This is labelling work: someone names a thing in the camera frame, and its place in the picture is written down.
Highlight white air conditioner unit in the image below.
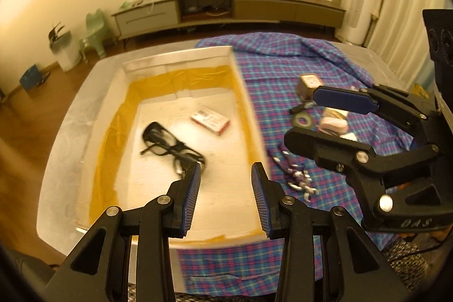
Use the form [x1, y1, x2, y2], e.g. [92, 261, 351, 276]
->
[343, 0, 374, 45]

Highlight red white small box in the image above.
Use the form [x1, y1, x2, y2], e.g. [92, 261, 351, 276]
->
[191, 106, 230, 136]

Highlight pink white small case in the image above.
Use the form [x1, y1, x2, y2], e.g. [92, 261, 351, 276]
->
[318, 117, 349, 136]

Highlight blue plaid cloth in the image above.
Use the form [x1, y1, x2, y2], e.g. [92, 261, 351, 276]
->
[176, 31, 422, 297]

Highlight black safety glasses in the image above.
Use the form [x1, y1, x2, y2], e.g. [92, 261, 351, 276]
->
[140, 122, 207, 177]

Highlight green plastic stool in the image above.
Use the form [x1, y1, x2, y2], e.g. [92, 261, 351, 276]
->
[79, 8, 110, 62]

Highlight brown square small box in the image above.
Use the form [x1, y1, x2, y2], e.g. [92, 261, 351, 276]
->
[296, 74, 322, 100]

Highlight long tv cabinet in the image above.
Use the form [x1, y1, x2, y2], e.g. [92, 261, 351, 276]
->
[112, 0, 345, 40]

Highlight white foam box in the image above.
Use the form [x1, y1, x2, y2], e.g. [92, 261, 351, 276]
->
[74, 45, 272, 249]

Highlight grey tape roll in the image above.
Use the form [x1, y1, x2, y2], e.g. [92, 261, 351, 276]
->
[291, 111, 313, 129]

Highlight white trash bin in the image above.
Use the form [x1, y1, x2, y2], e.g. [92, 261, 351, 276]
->
[48, 22, 81, 72]

